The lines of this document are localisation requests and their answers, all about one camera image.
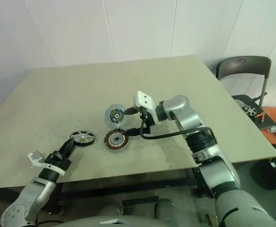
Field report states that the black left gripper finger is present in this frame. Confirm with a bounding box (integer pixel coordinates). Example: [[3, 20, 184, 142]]
[[59, 139, 76, 157], [66, 141, 78, 158]]

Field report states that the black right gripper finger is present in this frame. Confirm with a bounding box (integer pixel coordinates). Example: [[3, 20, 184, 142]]
[[122, 127, 146, 138], [121, 107, 140, 117]]

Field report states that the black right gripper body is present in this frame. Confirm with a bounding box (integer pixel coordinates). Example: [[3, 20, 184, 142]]
[[137, 106, 154, 134]]

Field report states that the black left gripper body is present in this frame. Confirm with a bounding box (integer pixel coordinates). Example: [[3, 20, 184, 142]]
[[44, 150, 71, 170]]

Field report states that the black ring silver spoked rotor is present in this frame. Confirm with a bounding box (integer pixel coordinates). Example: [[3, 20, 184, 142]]
[[70, 130, 97, 147]]

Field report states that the round grey metal disc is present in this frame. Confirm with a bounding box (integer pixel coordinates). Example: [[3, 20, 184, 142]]
[[104, 104, 127, 130]]

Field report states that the grey motor housing copper stator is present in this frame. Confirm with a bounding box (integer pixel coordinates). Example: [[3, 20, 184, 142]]
[[103, 129, 131, 152]]

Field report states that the grey rounded shape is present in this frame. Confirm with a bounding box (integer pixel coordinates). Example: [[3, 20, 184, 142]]
[[154, 198, 177, 227], [90, 202, 125, 216]]

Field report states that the dark grey folding chair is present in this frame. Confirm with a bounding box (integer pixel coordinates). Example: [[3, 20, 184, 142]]
[[216, 56, 272, 119]]

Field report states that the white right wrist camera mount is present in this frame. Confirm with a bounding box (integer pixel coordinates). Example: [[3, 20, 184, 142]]
[[134, 90, 162, 126]]

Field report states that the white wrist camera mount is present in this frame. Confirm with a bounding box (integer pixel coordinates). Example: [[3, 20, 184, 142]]
[[134, 90, 162, 126], [27, 151, 66, 176]]

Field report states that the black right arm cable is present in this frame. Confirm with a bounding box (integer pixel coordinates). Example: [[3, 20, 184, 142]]
[[139, 106, 216, 140]]

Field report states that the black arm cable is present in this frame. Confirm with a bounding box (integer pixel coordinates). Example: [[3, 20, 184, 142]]
[[28, 218, 65, 227], [139, 106, 216, 140]]

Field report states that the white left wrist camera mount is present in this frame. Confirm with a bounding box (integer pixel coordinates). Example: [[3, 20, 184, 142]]
[[27, 151, 66, 176]]

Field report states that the dark table frame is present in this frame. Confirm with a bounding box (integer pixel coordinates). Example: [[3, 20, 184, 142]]
[[0, 165, 200, 213]]

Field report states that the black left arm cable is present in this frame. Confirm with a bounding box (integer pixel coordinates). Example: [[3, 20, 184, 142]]
[[28, 218, 65, 227]]

